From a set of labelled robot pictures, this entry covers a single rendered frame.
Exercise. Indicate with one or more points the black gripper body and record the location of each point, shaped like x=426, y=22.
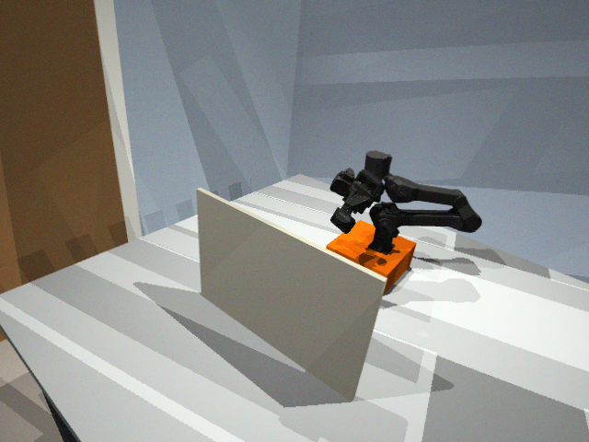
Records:
x=371, y=183

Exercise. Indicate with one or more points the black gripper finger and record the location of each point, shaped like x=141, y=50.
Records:
x=358, y=196
x=342, y=219

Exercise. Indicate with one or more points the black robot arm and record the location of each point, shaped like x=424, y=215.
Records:
x=387, y=217

